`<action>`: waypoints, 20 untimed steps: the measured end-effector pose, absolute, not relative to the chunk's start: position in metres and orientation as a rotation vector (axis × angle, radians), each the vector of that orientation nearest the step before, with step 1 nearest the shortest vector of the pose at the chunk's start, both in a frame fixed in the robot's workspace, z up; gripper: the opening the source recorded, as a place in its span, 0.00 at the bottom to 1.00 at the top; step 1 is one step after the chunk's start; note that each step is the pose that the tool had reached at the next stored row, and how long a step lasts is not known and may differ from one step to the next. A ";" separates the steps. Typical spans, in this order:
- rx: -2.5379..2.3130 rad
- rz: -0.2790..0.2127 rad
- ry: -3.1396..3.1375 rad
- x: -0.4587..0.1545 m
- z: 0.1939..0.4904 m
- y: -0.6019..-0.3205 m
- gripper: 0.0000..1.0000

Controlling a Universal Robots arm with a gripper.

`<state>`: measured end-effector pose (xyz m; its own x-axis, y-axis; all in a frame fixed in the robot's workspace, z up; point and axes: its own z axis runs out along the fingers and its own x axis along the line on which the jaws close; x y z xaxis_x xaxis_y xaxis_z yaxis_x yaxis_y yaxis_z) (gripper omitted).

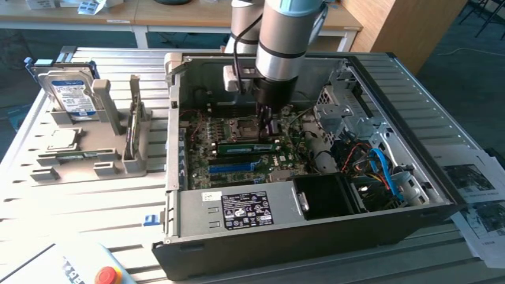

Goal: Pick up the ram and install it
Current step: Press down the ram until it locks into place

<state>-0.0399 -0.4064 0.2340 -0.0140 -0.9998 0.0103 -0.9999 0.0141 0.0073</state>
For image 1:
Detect white and blue carton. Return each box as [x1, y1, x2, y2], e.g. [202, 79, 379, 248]
[76, 0, 108, 15]

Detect blue expansion slot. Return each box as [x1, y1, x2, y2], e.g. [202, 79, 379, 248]
[208, 163, 258, 175]

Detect grey power supply with label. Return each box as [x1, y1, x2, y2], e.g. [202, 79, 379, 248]
[176, 181, 305, 241]

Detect metal disk bay cage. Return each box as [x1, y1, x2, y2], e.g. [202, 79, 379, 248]
[313, 59, 433, 206]

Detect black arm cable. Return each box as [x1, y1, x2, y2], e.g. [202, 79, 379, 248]
[232, 14, 264, 91]

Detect printed paper sheets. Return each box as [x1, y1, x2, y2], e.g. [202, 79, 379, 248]
[429, 146, 505, 270]

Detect green RAM stick with label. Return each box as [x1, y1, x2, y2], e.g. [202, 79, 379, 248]
[217, 143, 277, 156]

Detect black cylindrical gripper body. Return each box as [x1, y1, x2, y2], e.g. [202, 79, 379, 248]
[254, 76, 298, 108]

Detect green Dell motherboard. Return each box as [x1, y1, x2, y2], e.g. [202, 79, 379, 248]
[177, 108, 318, 191]

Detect white teach pendant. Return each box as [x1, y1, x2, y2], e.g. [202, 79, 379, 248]
[0, 241, 133, 284]

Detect blue SATA wire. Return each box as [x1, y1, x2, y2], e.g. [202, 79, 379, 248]
[367, 147, 405, 202]

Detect CPU socket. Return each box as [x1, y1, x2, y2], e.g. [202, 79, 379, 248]
[224, 117, 262, 143]

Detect hard disk with blue label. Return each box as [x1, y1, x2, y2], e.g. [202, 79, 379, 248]
[44, 70, 100, 121]

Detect graphics card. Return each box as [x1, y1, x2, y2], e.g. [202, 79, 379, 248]
[122, 99, 146, 161]

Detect wooden desk with white frame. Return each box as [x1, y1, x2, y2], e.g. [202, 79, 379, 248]
[0, 0, 365, 53]

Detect red emergency stop button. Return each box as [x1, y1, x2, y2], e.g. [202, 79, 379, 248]
[93, 266, 124, 284]

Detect open black PC case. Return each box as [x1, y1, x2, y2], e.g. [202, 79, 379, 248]
[150, 51, 471, 282]

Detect blue plastic clip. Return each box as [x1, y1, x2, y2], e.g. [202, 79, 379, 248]
[142, 214, 164, 228]

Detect grey plastic parts rack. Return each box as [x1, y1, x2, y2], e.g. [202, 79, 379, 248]
[28, 74, 156, 186]

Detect black chair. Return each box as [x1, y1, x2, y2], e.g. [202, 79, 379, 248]
[458, 0, 505, 38]

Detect black expansion slot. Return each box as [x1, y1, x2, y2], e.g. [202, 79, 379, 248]
[208, 156, 262, 167]

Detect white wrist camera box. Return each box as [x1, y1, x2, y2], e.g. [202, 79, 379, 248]
[221, 65, 253, 93]

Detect silver CPU chip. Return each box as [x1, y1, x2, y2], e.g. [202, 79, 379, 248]
[45, 129, 80, 152]

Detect wooden cabinet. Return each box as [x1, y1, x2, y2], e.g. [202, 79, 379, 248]
[341, 0, 469, 75]

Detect orange and black wire bundle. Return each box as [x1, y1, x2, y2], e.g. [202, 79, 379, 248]
[334, 142, 390, 184]

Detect white cardboard box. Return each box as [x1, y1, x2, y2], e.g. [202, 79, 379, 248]
[24, 0, 61, 10]

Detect hard disk in blue bracket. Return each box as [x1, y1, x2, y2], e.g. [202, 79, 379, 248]
[22, 57, 97, 98]

